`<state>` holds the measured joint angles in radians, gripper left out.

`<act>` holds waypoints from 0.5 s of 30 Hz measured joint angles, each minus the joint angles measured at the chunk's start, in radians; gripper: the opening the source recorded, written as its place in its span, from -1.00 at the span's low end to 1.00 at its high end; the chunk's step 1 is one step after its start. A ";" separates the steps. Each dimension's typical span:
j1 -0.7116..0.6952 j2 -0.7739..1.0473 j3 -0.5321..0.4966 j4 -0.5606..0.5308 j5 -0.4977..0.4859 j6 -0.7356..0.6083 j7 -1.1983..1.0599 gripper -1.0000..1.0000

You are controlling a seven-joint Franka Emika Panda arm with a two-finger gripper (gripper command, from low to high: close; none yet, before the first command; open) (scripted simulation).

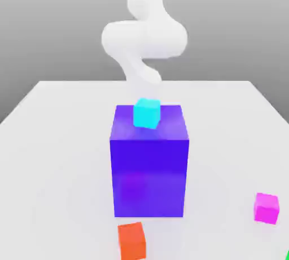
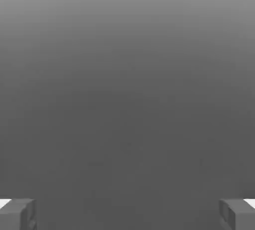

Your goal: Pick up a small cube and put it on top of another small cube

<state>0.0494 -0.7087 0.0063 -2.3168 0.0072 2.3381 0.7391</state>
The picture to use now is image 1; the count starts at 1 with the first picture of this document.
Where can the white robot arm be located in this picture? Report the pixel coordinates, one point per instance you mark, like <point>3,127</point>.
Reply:
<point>144,39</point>

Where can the small cyan cube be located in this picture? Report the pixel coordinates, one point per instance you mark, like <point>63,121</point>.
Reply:
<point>146,114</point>

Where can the small orange cube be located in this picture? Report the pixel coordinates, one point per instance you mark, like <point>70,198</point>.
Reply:
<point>131,242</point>

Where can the small magenta cube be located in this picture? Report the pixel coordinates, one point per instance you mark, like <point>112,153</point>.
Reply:
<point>266,209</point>

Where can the small green cube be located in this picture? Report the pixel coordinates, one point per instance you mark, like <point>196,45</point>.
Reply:
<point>287,256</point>

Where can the large purple box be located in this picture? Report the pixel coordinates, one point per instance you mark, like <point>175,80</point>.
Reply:
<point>149,174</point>

